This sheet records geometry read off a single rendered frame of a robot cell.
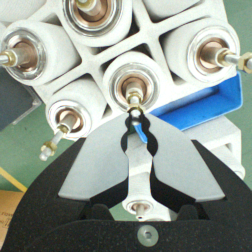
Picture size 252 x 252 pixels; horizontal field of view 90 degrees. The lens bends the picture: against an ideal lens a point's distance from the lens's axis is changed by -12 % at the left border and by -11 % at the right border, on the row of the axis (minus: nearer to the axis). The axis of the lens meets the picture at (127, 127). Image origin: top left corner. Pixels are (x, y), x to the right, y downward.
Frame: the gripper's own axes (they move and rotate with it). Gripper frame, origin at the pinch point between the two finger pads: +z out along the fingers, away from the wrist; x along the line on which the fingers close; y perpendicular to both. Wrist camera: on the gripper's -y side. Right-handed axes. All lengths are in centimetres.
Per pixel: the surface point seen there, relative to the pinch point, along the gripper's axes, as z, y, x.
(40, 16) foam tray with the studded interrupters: 17.0, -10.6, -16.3
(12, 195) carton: 32, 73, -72
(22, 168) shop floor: 35, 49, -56
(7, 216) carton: 19, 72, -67
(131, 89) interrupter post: 6.9, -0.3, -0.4
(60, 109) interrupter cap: 9.6, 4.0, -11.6
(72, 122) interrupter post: 8.5, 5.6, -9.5
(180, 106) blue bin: 34.5, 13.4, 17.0
